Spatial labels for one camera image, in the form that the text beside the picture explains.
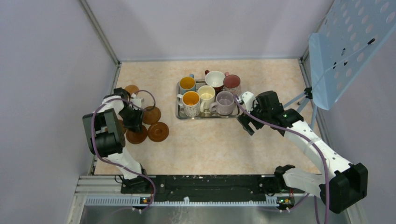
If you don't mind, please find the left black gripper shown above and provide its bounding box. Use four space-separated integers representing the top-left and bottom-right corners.
118 106 144 133

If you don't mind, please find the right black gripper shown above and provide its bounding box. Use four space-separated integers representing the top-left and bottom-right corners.
237 97 271 135

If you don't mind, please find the silver metal tray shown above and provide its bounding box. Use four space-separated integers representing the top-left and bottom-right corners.
175 79 242 120

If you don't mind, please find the light brown coaster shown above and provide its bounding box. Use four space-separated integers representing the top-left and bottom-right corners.
124 85 140 98

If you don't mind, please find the white floral family mug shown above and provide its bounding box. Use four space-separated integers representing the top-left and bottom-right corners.
177 91 200 118

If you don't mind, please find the blue butterfly mug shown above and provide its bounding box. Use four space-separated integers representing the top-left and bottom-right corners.
178 74 196 94

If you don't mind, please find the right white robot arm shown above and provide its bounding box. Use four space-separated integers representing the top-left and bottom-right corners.
234 91 368 214

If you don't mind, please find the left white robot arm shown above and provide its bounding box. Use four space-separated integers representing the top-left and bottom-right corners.
82 88 150 193

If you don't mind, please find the lilac ribbed mug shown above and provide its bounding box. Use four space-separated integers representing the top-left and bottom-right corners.
209 91 236 115

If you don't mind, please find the pink ghost mug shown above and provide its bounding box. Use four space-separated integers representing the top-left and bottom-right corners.
223 72 241 96

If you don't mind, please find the cream white mug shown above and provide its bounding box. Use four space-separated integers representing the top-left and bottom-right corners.
198 85 216 112

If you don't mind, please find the red white-inside mug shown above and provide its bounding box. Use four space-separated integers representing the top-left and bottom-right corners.
205 70 226 93

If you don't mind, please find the blue perforated stand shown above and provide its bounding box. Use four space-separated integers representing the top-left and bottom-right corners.
289 0 396 119

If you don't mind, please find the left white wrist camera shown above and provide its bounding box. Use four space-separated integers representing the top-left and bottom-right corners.
130 93 144 110

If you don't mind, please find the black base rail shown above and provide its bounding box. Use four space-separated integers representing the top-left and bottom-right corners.
115 175 301 203

